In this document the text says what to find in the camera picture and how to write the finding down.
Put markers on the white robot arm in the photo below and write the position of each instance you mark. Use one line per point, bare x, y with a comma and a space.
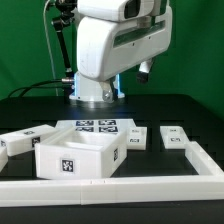
90, 91

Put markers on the white cabinet body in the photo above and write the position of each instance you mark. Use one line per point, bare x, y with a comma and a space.
75, 155

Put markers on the white long cabinet top block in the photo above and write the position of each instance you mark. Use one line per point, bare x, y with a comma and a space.
22, 141

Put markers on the white block at left edge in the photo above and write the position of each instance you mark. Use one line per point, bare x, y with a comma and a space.
3, 157

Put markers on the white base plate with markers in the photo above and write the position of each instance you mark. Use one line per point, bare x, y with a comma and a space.
97, 125

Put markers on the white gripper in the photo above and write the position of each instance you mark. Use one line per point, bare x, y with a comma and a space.
106, 48

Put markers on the white L-shaped fence frame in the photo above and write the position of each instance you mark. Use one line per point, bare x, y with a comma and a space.
207, 184

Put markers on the white cabinet door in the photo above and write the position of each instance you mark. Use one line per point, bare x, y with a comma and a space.
173, 137
136, 138

